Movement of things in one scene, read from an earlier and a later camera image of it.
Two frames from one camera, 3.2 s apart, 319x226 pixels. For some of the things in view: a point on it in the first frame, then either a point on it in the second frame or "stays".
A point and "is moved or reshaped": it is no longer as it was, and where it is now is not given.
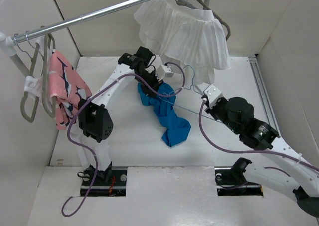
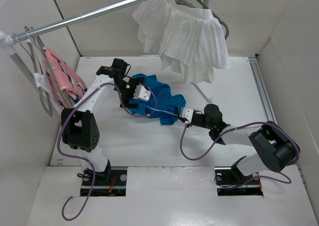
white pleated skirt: (190, 38) stays
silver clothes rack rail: (17, 38) stays
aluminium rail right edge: (268, 108) stays
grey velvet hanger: (33, 69) -> (41, 96)
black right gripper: (212, 111) -> (189, 124)
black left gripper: (156, 84) -> (125, 100)
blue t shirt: (163, 104) is moved or reshaped
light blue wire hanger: (193, 87) -> (162, 111)
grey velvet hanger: (44, 101) -> (54, 72)
